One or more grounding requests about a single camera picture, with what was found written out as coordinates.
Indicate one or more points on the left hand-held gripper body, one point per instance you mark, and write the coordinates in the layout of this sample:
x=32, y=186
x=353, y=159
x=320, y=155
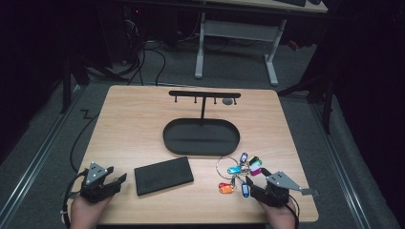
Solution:
x=95, y=187

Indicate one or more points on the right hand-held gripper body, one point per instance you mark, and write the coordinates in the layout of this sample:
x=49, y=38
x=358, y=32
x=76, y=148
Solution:
x=277, y=187

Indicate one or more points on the black rectangular box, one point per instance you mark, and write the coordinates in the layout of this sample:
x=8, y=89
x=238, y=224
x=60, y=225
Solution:
x=164, y=175

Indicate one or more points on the black tray with hook rack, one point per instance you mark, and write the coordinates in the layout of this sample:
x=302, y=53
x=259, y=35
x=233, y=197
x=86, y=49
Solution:
x=200, y=138

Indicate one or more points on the person's left hand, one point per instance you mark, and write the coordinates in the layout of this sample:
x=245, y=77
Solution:
x=86, y=213

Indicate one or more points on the person's right hand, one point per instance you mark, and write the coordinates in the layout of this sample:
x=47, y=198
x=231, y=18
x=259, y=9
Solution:
x=280, y=216

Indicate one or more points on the grey round table cap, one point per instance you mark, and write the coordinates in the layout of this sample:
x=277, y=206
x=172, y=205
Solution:
x=227, y=101

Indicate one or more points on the dark metal stand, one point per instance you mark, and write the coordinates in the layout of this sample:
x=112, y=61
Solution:
x=328, y=101
x=66, y=86

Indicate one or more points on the dark computer tower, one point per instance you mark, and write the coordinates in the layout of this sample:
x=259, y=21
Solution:
x=133, y=31

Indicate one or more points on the black keyboard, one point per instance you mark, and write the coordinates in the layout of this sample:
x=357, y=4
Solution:
x=291, y=2

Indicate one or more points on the metal floor rail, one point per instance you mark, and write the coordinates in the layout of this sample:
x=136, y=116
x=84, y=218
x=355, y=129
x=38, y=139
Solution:
x=35, y=159
x=340, y=165

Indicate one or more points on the desk with white metal frame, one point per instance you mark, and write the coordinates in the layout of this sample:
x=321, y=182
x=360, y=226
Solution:
x=238, y=31

